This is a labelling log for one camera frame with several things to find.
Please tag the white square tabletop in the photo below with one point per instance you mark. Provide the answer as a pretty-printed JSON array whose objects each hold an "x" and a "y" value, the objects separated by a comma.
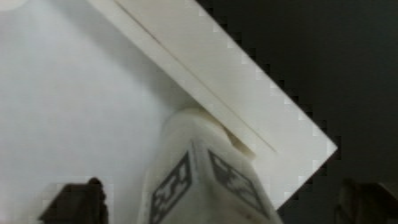
[{"x": 86, "y": 100}]

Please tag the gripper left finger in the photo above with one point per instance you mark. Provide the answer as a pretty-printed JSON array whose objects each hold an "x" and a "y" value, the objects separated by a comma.
[{"x": 79, "y": 207}]

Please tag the white table leg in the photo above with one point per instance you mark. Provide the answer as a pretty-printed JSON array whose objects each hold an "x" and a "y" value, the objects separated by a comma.
[{"x": 201, "y": 186}]

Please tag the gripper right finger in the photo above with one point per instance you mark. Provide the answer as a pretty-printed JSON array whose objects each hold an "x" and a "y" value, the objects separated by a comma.
[{"x": 367, "y": 203}]

